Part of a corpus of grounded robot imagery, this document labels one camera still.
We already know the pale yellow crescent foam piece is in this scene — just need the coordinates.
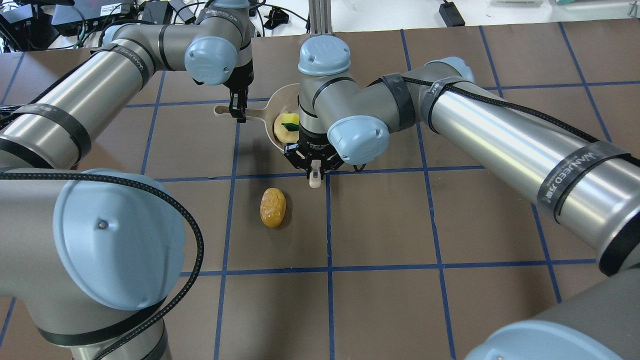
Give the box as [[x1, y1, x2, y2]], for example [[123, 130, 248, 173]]
[[273, 116, 300, 144]]

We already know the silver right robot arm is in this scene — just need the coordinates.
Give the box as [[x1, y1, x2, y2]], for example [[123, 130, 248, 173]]
[[285, 35, 640, 360]]

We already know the aluminium frame post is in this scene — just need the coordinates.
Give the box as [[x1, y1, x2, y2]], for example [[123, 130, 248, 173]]
[[308, 0, 334, 37]]

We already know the black power adapter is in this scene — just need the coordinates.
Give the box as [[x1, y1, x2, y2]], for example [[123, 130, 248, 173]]
[[438, 0, 466, 28]]

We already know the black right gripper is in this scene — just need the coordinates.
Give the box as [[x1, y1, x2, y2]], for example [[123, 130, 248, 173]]
[[284, 131, 345, 180]]

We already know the white hand brush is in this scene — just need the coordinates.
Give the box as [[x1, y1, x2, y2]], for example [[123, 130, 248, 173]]
[[308, 159, 323, 189]]

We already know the brown potato-shaped bread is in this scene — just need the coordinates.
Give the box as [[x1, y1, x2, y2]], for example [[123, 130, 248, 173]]
[[259, 187, 287, 228]]

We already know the yellow green sponge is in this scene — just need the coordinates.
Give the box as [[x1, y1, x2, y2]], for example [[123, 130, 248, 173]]
[[278, 112, 300, 132]]

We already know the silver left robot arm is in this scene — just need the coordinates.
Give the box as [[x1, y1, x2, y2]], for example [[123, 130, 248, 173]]
[[1, 0, 253, 360]]

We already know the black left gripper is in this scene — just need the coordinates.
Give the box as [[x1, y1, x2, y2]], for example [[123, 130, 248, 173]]
[[229, 64, 254, 124]]

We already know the beige plastic dustpan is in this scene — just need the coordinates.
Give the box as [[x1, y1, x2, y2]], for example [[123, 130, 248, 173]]
[[213, 83, 301, 155]]

